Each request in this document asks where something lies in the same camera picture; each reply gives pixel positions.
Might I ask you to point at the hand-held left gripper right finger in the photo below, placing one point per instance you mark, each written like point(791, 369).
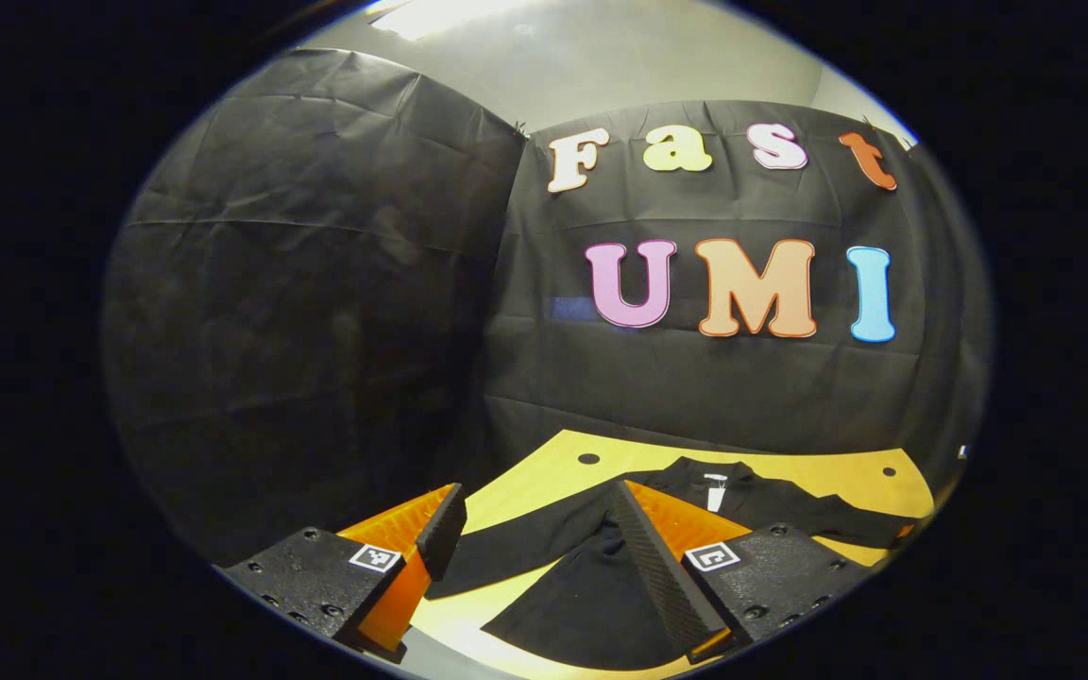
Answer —
point(662, 586)

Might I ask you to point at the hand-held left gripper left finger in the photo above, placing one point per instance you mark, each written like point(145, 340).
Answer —
point(445, 529)

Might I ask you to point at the black buttoned jacket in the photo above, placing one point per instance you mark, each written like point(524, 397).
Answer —
point(582, 604)

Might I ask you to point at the black backdrop cloth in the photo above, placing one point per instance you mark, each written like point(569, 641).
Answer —
point(695, 397)

